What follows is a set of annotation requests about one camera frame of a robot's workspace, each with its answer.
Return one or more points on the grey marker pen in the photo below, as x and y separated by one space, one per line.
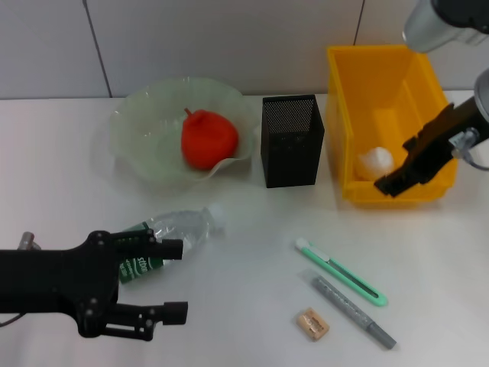
332 294

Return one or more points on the yellow plastic storage bin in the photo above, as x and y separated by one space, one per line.
363 114

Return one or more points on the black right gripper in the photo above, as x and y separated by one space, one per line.
435 149

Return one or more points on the tan eraser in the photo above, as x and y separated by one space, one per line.
313 323

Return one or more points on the clear water bottle green label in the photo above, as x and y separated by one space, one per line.
183 225

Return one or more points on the black mesh pen holder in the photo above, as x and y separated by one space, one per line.
290 153

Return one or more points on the mint green utility knife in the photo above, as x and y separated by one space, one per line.
324 260

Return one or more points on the pale green glass fruit plate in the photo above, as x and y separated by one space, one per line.
153 114

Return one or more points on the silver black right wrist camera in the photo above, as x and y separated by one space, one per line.
428 26

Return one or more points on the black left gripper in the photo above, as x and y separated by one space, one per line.
57 283

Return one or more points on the red pear-shaped toy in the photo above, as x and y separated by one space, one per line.
208 141

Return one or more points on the white paper ball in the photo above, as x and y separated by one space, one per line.
376 162

